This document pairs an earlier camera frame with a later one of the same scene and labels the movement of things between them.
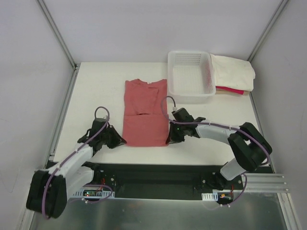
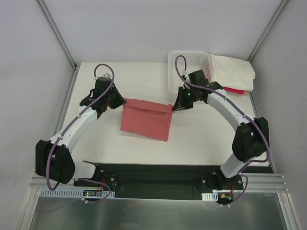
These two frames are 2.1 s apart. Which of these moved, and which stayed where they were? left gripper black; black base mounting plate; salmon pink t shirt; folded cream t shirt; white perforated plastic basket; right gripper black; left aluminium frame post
Moved: left gripper black; salmon pink t shirt; right gripper black
Stayed: white perforated plastic basket; folded cream t shirt; black base mounting plate; left aluminium frame post
